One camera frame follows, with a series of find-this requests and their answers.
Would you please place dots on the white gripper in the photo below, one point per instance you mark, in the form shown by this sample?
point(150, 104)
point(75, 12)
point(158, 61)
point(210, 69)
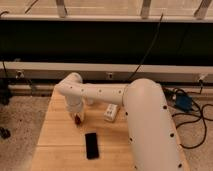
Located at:
point(77, 110)

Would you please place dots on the dark red pepper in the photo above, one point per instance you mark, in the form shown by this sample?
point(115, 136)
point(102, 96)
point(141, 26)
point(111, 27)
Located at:
point(77, 120)

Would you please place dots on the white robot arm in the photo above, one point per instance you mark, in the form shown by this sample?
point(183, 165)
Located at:
point(151, 129)

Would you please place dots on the white small box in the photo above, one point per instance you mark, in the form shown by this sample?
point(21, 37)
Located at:
point(111, 112)

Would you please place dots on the wooden table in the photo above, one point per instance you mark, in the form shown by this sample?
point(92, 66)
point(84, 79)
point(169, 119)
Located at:
point(62, 145)

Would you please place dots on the black rectangular phone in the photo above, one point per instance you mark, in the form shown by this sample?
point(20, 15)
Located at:
point(92, 151)

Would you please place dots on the black object on floor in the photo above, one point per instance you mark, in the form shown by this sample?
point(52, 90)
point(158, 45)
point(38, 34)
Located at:
point(4, 133)

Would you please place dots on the blue power box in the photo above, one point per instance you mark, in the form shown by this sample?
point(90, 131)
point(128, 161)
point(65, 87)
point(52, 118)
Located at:
point(183, 102)

